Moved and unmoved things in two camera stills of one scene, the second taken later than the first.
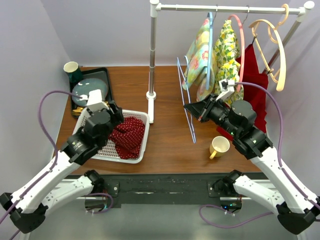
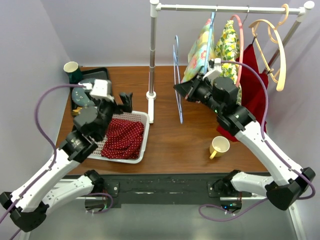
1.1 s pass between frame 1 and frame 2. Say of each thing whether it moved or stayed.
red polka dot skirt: moved
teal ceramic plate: stayed
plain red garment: stayed
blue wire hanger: moved
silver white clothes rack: stayed
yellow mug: stayed
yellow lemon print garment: stayed
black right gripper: moved
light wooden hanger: stayed
